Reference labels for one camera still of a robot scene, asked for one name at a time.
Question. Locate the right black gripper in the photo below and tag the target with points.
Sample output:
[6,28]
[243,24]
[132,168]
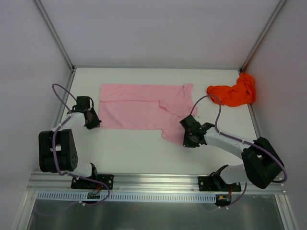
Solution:
[190,134]

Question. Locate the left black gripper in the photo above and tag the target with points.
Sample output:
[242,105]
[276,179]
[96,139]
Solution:
[93,120]

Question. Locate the pink t shirt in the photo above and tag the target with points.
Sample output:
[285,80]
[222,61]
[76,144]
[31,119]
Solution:
[147,107]

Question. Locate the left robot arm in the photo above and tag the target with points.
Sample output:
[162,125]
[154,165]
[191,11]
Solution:
[57,148]

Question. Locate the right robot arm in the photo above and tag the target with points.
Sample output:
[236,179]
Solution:
[261,164]

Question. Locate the orange t shirt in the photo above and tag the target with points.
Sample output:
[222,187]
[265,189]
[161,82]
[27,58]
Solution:
[243,92]

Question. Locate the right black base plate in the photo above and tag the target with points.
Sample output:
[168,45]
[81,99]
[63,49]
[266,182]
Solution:
[211,184]

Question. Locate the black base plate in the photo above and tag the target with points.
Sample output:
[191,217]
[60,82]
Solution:
[102,180]
[211,184]

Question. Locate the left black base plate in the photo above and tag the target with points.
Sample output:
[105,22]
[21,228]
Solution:
[102,180]

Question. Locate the aluminium mounting rail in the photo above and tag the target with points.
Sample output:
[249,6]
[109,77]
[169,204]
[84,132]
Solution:
[123,182]

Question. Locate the slotted cable duct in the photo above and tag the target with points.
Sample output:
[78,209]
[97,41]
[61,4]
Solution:
[127,197]

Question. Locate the left aluminium frame post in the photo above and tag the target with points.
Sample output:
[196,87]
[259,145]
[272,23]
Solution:
[45,17]

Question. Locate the aluminium frame post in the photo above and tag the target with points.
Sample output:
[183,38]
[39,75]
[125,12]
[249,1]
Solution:
[45,17]
[264,32]

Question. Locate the right aluminium frame post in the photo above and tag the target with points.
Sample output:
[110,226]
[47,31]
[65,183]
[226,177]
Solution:
[264,32]

